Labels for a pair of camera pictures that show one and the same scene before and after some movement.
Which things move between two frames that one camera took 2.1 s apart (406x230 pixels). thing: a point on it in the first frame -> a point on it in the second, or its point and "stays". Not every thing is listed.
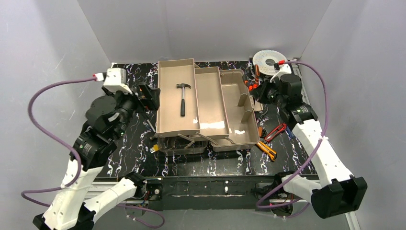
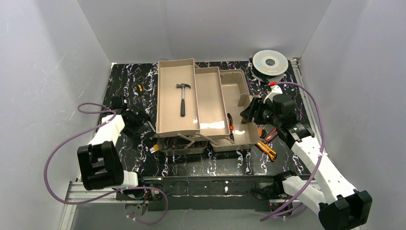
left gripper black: x=147 y=97 -> x=138 y=119
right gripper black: x=262 y=94 -> x=256 y=109
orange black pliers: x=253 y=83 -> x=231 y=127
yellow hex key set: x=154 y=149 stays
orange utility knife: x=271 y=154 stays
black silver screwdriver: x=151 y=125 stays
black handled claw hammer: x=183 y=101 stays
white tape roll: x=260 y=58 stays
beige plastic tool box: x=220 y=114 stays
